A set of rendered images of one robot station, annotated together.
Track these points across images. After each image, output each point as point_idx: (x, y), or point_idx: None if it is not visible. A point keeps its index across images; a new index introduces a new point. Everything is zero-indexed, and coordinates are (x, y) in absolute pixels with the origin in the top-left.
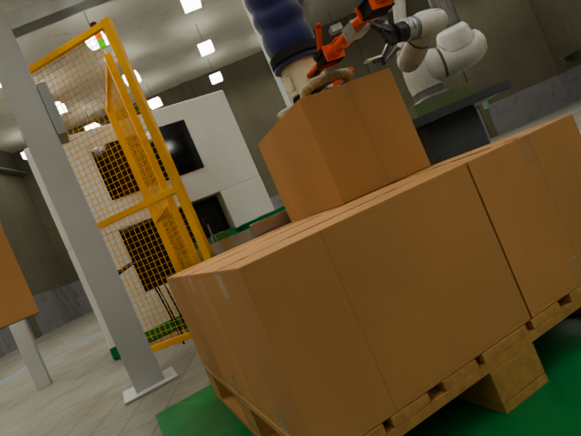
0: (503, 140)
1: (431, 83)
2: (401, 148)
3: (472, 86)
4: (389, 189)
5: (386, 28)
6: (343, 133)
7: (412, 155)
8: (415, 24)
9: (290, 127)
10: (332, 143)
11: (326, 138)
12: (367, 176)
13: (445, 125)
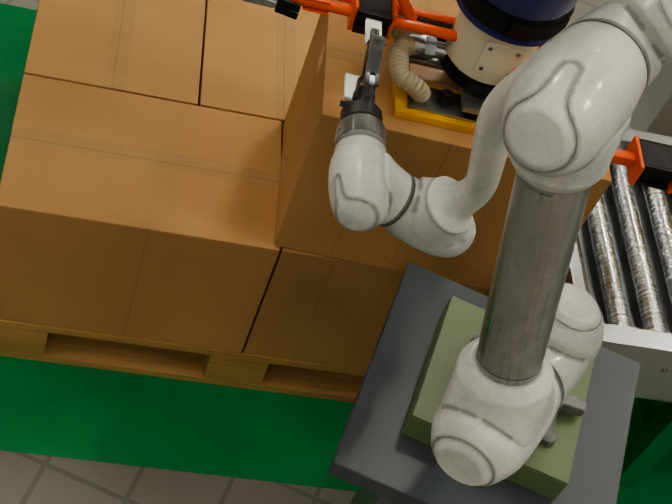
0: (73, 178)
1: None
2: (287, 182)
3: (408, 419)
4: (144, 82)
5: (356, 85)
6: (307, 77)
7: (281, 206)
8: (335, 137)
9: None
10: (306, 66)
11: (309, 54)
12: (287, 138)
13: None
